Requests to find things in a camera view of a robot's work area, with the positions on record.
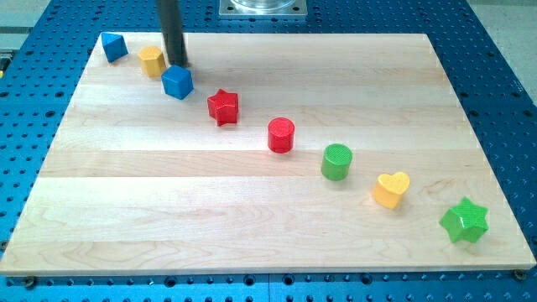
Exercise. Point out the yellow hexagon block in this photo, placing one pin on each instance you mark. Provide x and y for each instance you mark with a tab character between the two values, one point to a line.
152	61

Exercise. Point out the green cylinder block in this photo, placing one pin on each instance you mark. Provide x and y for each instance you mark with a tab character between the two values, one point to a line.
336	161

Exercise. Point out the right board corner screw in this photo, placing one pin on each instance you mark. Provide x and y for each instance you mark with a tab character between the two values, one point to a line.
519	274

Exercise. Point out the board corner screw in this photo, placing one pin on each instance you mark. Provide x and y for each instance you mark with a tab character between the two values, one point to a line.
519	274
29	282

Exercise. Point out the blue triangular prism block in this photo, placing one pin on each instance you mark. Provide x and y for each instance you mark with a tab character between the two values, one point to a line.
114	46

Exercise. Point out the left board corner screw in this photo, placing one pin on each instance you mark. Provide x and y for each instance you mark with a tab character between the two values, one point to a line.
29	282

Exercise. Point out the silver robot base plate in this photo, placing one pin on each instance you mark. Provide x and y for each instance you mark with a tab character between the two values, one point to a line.
263	8

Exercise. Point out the yellow heart block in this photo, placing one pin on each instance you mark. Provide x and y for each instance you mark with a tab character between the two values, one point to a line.
389	189

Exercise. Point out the blue cube block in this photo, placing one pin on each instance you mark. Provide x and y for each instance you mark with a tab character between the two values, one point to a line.
177	82

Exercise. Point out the green star block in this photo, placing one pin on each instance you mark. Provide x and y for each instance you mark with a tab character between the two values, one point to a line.
466	221

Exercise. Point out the red cylinder block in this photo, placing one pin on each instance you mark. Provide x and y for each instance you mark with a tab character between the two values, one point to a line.
281	133

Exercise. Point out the red star block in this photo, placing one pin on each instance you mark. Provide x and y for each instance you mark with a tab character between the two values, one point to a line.
223	107

